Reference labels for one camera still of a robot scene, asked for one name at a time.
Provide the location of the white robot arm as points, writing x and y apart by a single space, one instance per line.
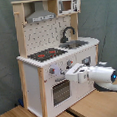
102 76

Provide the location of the right red oven knob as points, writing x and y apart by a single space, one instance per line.
69 63

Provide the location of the black toy stovetop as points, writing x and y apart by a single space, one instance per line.
46 54

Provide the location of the grey range hood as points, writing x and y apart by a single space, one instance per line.
40 13

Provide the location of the left red oven knob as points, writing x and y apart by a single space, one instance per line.
51 70

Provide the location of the wooden toy kitchen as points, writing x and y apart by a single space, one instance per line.
36 37

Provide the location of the red oven knob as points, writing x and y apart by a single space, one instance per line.
51 70
69 63

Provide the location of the white fridge door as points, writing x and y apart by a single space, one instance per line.
87 57

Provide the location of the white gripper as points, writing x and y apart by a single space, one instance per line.
77 74

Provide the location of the toy microwave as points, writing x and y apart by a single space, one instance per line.
68 6

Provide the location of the white oven door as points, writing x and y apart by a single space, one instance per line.
60 95

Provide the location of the grey toy sink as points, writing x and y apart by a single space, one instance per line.
73 44

